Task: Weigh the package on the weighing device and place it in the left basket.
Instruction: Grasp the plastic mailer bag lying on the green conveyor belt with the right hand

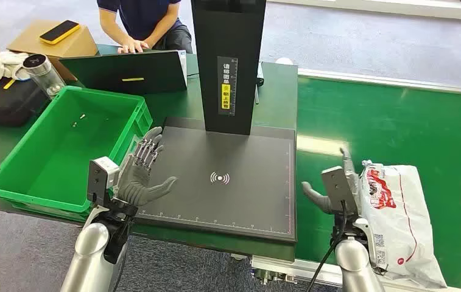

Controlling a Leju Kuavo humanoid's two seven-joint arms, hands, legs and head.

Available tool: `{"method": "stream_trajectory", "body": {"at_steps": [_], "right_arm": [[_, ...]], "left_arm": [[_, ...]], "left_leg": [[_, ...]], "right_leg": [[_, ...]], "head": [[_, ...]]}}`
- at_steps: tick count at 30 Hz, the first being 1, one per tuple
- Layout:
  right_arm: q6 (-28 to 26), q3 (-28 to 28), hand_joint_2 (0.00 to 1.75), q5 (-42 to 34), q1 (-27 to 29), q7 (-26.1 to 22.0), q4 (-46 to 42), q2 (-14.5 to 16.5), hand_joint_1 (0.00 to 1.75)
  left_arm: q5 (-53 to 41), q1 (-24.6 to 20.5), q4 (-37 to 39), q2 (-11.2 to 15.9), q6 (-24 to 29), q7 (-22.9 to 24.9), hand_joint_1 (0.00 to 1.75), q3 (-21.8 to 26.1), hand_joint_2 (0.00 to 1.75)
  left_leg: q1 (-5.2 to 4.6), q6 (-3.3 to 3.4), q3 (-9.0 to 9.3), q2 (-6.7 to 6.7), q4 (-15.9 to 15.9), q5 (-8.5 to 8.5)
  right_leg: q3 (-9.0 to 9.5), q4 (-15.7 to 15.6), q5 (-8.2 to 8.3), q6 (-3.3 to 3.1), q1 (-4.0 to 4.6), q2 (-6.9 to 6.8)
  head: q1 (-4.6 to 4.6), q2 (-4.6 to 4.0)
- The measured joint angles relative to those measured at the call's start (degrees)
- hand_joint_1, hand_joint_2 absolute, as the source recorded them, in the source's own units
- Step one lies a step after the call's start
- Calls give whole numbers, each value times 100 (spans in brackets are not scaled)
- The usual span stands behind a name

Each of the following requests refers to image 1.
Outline white cloth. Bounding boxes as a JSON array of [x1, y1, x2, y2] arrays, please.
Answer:
[[0, 51, 31, 85]]

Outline green conveyor belt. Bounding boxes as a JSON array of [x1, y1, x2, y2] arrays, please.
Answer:
[[295, 74, 461, 291]]

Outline person's right hand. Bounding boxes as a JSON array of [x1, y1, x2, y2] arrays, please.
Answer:
[[117, 36, 147, 54]]

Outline black weighing device with column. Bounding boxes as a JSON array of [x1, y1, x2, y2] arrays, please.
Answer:
[[135, 0, 298, 245]]

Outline black laptop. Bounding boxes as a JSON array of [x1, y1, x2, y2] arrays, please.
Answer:
[[58, 49, 189, 96]]

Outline brown cardboard box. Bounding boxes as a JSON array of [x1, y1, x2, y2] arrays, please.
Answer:
[[6, 20, 100, 82]]

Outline green plastic basket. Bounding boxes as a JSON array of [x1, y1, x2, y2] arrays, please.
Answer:
[[0, 85, 153, 223]]

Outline white floor ledge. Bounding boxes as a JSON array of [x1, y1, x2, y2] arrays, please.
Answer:
[[266, 0, 461, 23]]

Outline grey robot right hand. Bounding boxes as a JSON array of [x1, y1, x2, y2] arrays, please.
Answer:
[[301, 147, 361, 215]]

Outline person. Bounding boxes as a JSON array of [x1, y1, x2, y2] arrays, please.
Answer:
[[97, 0, 194, 54]]

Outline aluminium conveyor rail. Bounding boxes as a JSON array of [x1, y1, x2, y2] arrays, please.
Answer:
[[298, 68, 461, 97], [250, 255, 461, 292]]

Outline white red-printed plastic mailer package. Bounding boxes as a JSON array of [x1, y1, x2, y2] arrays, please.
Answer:
[[359, 159, 449, 289]]

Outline black zip case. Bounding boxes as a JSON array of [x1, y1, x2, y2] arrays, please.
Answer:
[[0, 74, 51, 128]]

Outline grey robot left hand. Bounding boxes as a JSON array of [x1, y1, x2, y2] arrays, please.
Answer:
[[114, 126, 178, 208]]

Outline clear bottle with black lid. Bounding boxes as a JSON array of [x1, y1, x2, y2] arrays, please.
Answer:
[[23, 54, 66, 100]]

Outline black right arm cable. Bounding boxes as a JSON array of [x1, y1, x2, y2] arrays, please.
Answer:
[[306, 200, 349, 292]]

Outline phone in yellow case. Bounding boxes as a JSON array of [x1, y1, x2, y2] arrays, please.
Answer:
[[38, 19, 81, 45]]

